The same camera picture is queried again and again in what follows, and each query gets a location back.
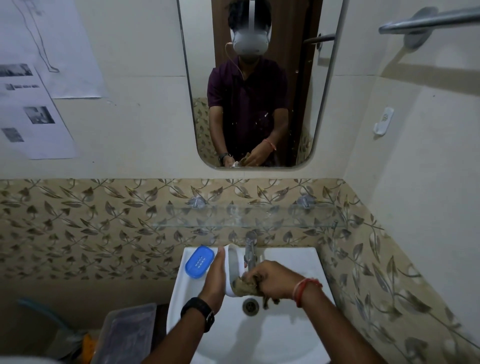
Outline teal hose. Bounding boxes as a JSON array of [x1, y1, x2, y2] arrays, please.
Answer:
[[16, 298, 73, 332]]

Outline black wristwatch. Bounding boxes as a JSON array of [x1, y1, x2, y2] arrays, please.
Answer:
[[180, 297, 215, 334]]

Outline chrome faucet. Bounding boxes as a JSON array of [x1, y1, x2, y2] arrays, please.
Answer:
[[243, 230, 260, 271]]

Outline metal sink drain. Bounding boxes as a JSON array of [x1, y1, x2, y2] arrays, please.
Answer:
[[242, 296, 260, 317]]

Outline white plastic mug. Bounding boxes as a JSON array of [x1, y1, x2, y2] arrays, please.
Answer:
[[223, 243, 251, 299]]

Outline clear plastic container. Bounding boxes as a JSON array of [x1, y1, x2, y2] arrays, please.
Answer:
[[91, 302, 158, 364]]

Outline orange plastic object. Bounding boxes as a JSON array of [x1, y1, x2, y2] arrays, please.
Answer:
[[80, 333, 94, 358]]

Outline blue soap dish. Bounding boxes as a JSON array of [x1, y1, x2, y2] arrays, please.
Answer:
[[184, 244, 216, 280]]

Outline person's left hand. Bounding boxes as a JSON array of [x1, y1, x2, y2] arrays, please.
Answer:
[[198, 247, 226, 313]]

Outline white adhesive wall hook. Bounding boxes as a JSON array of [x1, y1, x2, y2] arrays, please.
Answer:
[[373, 106, 395, 136]]

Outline paper sheet with photos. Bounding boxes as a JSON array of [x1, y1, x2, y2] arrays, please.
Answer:
[[0, 63, 80, 160]]

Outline person's right hand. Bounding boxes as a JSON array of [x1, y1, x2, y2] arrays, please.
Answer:
[[247, 260, 305, 302]]

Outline chrome towel bar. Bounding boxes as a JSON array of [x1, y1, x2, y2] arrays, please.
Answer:
[[378, 6, 480, 50]]

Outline brown cleaning cloth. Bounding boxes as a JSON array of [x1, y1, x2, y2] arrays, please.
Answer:
[[231, 273, 282, 310]]

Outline glass wall shelf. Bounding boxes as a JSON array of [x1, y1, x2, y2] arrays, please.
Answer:
[[149, 194, 349, 230]]

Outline rounded wall mirror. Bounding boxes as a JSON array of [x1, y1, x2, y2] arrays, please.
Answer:
[[176, 0, 344, 170]]

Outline white ceramic sink basin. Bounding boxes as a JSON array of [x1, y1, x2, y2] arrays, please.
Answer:
[[166, 246, 337, 364]]

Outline person's right forearm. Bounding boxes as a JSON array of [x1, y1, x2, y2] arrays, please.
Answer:
[[301, 285, 388, 364]]

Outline person's left forearm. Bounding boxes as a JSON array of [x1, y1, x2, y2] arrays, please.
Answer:
[[140, 304, 213, 364]]

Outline paper sheet with line drawing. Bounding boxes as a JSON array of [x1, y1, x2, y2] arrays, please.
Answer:
[[0, 0, 110, 100]]

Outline orange thread bracelet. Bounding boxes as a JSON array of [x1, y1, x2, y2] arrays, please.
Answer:
[[292, 277, 323, 308]]

